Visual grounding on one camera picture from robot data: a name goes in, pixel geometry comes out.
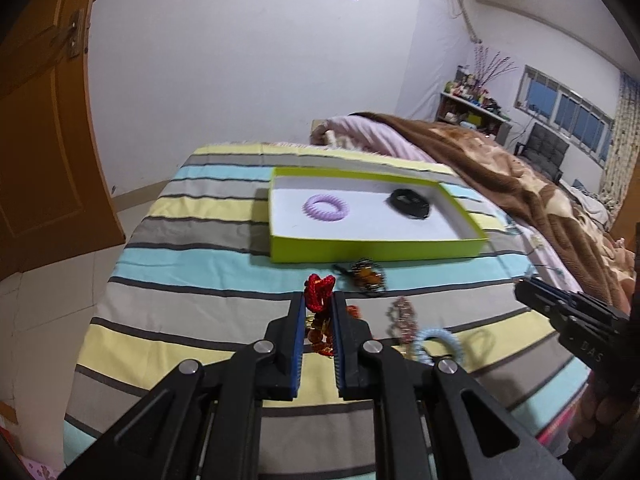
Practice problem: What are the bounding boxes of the window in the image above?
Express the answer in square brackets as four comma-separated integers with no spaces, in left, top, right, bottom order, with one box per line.
[514,64,617,165]

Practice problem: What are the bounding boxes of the brown blanket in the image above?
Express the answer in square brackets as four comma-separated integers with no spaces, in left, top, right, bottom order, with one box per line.
[350,111,637,311]

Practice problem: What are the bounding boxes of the person's right hand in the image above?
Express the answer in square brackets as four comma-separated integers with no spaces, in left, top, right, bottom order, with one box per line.
[562,367,640,466]

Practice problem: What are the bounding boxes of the thin chain necklace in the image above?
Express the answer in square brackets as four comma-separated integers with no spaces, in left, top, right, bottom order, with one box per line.
[500,217,568,278]

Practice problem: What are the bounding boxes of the pink quilt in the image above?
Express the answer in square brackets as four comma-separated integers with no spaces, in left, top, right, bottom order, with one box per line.
[310,114,437,163]

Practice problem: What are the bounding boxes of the dark bead bracelet with amber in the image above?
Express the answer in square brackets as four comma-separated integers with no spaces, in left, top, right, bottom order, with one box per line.
[334,259,390,295]

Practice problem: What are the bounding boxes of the black chair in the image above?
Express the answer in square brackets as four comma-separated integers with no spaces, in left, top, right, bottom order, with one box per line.
[514,121,572,182]

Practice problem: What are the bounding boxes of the green cardboard box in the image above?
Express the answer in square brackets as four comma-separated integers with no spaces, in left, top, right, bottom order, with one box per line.
[267,166,490,264]

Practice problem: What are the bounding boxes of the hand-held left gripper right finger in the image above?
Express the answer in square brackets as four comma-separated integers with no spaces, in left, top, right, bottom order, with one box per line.
[332,291,576,480]

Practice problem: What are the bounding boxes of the patterned curtain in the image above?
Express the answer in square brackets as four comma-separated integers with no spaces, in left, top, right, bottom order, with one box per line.
[599,71,640,213]

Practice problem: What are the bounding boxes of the metal door hinge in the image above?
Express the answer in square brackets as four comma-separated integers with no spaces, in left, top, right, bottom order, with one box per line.
[66,9,87,59]

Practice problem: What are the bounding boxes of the wooden door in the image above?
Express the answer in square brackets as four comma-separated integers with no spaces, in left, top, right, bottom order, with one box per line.
[0,0,126,283]

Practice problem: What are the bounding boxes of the red knotted cord bracelet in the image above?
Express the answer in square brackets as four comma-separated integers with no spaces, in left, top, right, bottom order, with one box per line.
[304,273,361,359]

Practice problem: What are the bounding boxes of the black smart band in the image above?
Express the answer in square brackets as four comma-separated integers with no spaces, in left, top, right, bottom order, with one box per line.
[387,188,432,222]

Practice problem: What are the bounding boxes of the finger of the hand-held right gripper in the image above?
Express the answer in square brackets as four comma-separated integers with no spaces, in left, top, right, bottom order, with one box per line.
[515,282,576,323]
[527,276,628,321]

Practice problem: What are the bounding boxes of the pink bead bracelet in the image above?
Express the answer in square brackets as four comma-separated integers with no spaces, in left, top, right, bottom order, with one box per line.
[385,296,420,346]

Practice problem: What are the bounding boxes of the wall shelf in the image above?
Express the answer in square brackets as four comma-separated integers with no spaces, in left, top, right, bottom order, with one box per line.
[436,91,512,139]

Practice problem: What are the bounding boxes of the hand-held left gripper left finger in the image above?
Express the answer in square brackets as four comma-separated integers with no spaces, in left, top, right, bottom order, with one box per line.
[57,291,307,480]

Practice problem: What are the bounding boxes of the striped bedsheet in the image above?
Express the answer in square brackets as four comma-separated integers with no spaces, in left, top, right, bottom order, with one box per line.
[62,142,591,480]

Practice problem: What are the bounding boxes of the row of small bottles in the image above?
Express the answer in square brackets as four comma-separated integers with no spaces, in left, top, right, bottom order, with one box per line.
[444,66,502,109]

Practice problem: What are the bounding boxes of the light blue spiral hair tie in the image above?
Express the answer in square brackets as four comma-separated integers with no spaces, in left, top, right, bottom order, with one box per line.
[411,328,462,363]

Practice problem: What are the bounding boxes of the white wall pipe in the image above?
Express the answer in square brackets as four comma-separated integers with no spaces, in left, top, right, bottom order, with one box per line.
[451,0,484,45]

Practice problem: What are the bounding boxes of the pink patterned cloth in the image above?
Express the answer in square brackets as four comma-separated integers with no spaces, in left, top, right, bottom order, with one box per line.
[0,425,57,480]

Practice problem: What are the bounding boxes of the purple flower branches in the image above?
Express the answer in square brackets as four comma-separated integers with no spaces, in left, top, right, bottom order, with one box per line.
[471,44,519,87]

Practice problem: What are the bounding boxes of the purple spiral hair tie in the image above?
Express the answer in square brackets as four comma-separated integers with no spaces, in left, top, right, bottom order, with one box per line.
[304,193,350,222]

